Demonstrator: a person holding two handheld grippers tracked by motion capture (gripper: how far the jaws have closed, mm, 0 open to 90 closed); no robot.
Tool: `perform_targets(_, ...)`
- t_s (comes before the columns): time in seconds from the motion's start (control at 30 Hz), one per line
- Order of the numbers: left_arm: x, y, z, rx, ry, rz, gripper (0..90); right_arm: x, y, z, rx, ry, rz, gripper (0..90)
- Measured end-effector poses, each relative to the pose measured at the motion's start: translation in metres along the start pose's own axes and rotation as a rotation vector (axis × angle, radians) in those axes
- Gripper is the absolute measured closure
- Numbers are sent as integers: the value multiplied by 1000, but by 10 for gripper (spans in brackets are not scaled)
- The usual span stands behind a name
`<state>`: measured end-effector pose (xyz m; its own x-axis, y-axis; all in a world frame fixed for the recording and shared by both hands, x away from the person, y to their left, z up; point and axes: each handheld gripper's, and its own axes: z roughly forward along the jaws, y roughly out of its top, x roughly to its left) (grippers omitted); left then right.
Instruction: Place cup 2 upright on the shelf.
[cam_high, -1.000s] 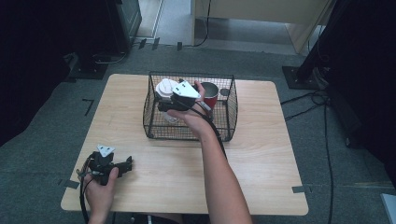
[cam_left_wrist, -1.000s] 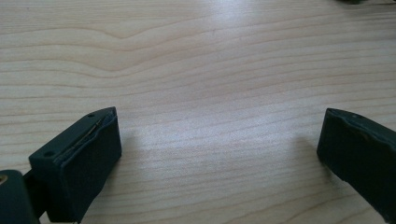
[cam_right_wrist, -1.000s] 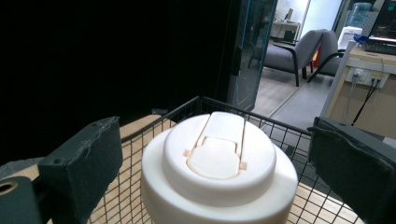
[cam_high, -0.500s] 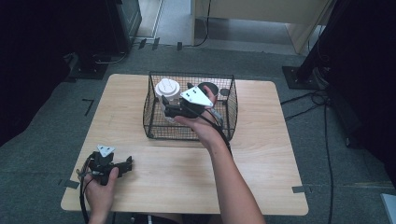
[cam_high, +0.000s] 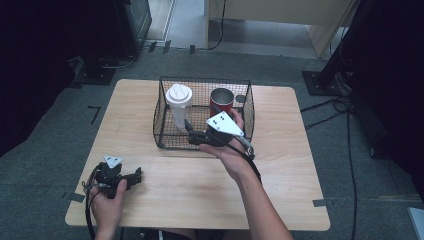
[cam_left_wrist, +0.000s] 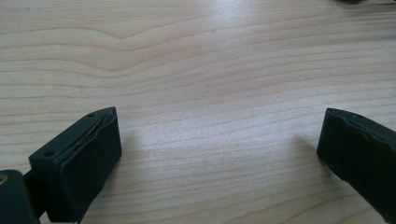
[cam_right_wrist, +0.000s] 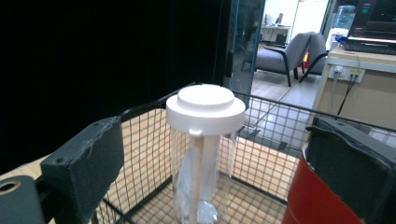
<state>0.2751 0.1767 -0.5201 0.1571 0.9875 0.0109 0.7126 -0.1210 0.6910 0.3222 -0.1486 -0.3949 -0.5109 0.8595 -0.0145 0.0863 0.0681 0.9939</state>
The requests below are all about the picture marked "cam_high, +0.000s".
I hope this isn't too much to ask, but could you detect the person's right hand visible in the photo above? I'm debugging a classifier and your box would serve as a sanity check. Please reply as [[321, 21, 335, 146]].
[[198, 107, 258, 184]]

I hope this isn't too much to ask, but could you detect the dark curtain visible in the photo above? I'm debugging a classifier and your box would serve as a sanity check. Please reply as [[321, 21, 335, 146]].
[[0, 0, 118, 158], [339, 0, 424, 203]]

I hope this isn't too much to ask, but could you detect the black hanging cable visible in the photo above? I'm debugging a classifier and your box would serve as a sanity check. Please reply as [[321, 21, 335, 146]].
[[195, 0, 228, 52]]

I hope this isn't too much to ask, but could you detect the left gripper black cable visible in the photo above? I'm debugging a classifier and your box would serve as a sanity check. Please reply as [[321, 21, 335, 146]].
[[81, 163, 102, 240]]

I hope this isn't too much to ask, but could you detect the long black floor cable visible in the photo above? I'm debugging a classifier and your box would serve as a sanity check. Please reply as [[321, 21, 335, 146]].
[[345, 105, 359, 240]]

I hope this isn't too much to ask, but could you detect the white box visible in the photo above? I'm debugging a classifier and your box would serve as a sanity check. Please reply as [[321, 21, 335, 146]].
[[406, 206, 424, 240]]

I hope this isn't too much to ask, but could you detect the black cabinet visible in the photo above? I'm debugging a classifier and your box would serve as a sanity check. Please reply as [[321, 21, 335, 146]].
[[112, 0, 153, 60]]

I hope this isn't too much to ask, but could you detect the red metal cup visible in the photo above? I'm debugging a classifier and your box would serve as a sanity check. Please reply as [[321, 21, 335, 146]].
[[208, 87, 236, 118]]

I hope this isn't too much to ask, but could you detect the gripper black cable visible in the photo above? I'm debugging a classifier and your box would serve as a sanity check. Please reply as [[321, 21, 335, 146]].
[[228, 135, 263, 185], [81, 163, 102, 240]]

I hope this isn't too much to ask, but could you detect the black metal stand with base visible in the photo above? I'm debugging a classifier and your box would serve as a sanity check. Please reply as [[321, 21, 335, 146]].
[[301, 0, 372, 98]]

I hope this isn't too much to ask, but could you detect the black stand base plate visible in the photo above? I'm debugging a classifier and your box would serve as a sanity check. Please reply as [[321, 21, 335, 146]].
[[73, 65, 117, 87]]

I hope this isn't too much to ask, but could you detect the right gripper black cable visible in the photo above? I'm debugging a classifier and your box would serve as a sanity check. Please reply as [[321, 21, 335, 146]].
[[228, 135, 263, 185]]

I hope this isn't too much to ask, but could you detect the clear bottle with white lid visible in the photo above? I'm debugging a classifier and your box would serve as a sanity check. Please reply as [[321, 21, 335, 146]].
[[164, 83, 194, 132]]

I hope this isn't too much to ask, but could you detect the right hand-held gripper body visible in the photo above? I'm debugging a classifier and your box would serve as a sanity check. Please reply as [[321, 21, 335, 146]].
[[199, 111, 246, 148]]

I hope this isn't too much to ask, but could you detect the person's left hand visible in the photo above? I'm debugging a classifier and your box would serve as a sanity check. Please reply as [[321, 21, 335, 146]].
[[88, 179, 129, 233]]

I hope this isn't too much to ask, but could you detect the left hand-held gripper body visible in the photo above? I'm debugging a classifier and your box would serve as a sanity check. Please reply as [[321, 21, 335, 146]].
[[94, 155, 136, 200]]

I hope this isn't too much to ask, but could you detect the black wire mesh basket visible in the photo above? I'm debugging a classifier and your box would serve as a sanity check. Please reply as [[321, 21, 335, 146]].
[[152, 76, 256, 150]]

